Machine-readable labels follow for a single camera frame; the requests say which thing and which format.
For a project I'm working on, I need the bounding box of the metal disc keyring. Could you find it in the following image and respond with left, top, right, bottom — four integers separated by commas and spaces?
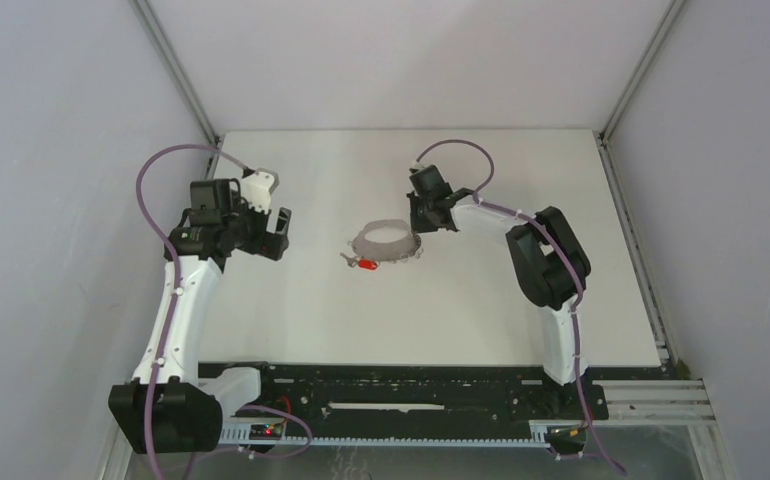
349, 219, 422, 263

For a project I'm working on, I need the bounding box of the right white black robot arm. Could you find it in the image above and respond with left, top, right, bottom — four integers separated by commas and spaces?
407, 165, 591, 418

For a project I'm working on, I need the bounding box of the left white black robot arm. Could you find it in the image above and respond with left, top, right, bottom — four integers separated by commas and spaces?
108, 170, 291, 455

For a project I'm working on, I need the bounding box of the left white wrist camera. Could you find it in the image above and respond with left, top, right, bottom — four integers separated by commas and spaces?
240, 169, 279, 214

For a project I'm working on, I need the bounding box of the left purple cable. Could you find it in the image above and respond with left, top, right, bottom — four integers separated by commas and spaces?
135, 143, 251, 480

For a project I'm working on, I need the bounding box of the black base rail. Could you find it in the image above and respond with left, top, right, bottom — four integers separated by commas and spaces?
226, 362, 608, 440

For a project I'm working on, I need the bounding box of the white slotted cable duct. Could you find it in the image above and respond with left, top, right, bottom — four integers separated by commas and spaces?
218, 422, 550, 448

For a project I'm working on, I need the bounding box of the left aluminium frame post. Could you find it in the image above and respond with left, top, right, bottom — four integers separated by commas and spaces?
128, 0, 220, 145

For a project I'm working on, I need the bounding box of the aluminium frame post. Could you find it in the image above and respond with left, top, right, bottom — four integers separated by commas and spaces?
596, 0, 688, 142
128, 0, 220, 145

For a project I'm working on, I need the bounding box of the right aluminium frame post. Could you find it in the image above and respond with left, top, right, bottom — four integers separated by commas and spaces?
596, 0, 688, 142

